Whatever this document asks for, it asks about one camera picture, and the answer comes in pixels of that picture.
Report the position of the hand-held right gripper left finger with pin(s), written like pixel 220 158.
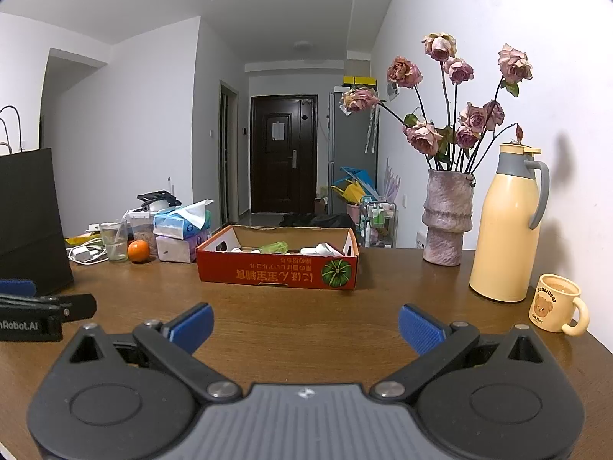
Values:
pixel 194 326

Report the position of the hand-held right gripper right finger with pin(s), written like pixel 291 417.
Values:
pixel 424 329

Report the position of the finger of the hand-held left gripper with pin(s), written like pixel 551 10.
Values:
pixel 17 287
pixel 76 307

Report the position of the red cardboard box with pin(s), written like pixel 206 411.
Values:
pixel 277 268

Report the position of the red and white sponge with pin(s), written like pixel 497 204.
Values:
pixel 325 248

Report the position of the white charger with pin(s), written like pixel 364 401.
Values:
pixel 81 254

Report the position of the black paper bag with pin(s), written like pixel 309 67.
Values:
pixel 28 220

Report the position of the yellow packet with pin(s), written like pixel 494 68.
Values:
pixel 79 239

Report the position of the clear glass cup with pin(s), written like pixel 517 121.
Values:
pixel 112 247

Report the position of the purple tissue pack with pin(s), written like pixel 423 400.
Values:
pixel 179 249

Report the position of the orange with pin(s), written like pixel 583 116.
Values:
pixel 139 250

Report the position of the white flat box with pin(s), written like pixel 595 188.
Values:
pixel 419 239

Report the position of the clear drinking straw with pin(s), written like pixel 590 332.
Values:
pixel 122 229

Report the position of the blue tissue pack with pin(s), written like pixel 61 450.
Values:
pixel 184 223

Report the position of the clear food container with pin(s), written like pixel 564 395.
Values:
pixel 142 227

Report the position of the pink ceramic vase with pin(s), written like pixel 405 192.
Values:
pixel 445 220

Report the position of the green spray bottle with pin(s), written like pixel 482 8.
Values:
pixel 275 247

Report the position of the metal trolley cart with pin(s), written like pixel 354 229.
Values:
pixel 378 223

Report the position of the white round object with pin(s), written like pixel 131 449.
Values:
pixel 157 206

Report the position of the yellow thermos jug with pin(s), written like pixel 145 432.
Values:
pixel 507 230

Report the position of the black laptop stand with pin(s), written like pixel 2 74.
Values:
pixel 158 198

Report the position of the cream bear mug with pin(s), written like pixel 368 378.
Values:
pixel 555 304

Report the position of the pink bucket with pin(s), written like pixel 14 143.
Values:
pixel 353 210

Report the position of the white pole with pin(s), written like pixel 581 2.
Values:
pixel 171 185

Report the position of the purple paper decoration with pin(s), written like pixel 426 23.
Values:
pixel 392 182

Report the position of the yellow bag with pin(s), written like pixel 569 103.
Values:
pixel 352 192

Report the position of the small cardboard box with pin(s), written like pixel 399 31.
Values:
pixel 320 206

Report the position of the blue bag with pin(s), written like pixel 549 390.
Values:
pixel 358 174

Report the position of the dark wooden door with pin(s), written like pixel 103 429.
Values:
pixel 282 163

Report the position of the bunch of dried pink roses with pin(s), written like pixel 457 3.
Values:
pixel 424 136

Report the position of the grey fridge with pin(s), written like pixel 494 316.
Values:
pixel 349 148

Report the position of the clear folded umbrella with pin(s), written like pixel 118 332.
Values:
pixel 372 129

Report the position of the yellow black box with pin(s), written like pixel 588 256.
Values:
pixel 359 80

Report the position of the white conduit pipe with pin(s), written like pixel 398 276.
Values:
pixel 354 5

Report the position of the side door frame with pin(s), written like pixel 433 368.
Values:
pixel 224 153

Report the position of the white wall panel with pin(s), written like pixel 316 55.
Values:
pixel 393 92

